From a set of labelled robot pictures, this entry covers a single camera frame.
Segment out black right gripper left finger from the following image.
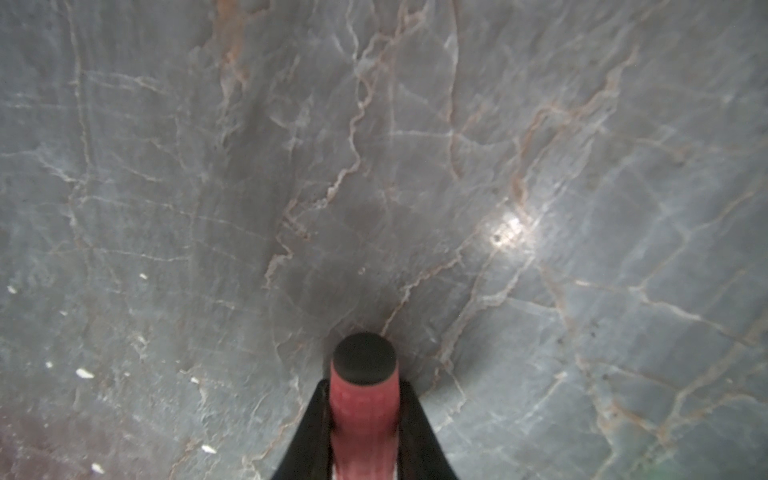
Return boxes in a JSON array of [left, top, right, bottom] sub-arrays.
[[271, 379, 332, 480]]

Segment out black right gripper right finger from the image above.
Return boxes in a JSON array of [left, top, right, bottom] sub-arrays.
[[397, 380, 458, 480]]

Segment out red black screwdriver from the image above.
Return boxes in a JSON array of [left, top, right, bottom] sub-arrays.
[[329, 332, 400, 480]]

